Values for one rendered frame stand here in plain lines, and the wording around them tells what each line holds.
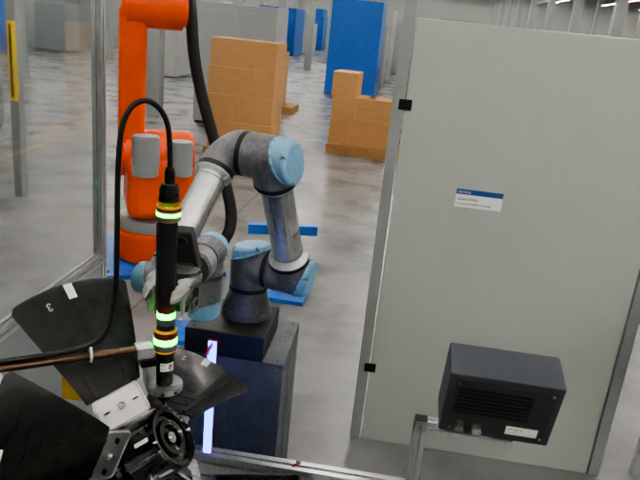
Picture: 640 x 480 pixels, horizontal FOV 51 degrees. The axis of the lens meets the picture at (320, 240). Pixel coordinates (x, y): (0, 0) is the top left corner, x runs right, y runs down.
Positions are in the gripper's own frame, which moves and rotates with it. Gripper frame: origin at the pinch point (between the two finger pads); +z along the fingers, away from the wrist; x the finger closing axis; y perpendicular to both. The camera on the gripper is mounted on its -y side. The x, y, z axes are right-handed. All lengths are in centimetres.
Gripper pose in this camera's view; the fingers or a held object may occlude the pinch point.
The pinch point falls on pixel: (160, 294)
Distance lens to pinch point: 123.0
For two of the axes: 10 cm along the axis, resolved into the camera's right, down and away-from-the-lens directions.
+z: -1.3, 3.0, -9.5
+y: -1.0, 9.5, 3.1
